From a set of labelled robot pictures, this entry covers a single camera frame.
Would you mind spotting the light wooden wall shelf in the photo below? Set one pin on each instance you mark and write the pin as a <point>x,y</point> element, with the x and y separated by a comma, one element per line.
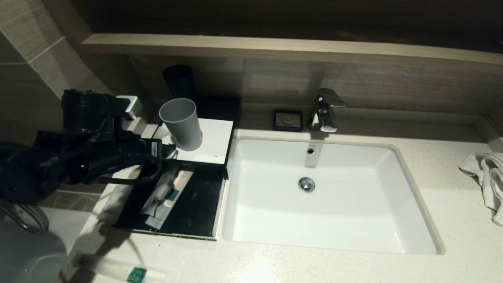
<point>275,49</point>

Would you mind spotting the white rectangular mat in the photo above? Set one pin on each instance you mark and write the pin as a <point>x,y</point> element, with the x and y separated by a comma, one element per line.
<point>216,141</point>

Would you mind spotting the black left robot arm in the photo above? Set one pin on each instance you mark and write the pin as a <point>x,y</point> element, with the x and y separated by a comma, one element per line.
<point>47,165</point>

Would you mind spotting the white crumpled towel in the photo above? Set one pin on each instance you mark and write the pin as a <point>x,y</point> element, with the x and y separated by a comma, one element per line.
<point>489,177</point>

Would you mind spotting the grey toilet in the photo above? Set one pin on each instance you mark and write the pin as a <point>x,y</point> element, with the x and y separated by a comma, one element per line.
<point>27,257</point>

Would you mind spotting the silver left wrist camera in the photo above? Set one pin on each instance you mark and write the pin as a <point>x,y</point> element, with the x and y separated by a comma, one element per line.
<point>130,107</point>

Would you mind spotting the grey plastic cup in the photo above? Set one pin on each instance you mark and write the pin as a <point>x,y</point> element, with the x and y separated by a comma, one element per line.
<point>181,122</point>

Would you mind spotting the black plastic cup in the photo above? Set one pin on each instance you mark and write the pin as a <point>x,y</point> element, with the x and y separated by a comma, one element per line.
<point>179,81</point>

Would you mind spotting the chrome sink drain stopper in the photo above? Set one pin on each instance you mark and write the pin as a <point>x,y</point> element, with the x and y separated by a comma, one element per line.
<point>306,184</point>

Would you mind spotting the clear packet with green label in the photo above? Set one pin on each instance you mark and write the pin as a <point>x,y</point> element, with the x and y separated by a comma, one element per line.
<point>173,194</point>

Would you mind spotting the white rectangular sink basin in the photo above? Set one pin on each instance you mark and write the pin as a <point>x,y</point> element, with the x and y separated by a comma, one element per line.
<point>334,220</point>

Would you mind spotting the black sliding drawer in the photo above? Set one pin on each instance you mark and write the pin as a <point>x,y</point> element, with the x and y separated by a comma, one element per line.
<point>200,204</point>

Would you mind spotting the black square soap dish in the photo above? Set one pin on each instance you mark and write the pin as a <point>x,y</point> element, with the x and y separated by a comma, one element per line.
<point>288,120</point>

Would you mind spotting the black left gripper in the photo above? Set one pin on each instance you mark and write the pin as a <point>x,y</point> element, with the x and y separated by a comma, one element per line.
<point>143,151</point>

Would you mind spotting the chrome faucet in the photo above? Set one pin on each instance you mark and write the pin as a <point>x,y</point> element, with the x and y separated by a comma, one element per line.
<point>325,114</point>

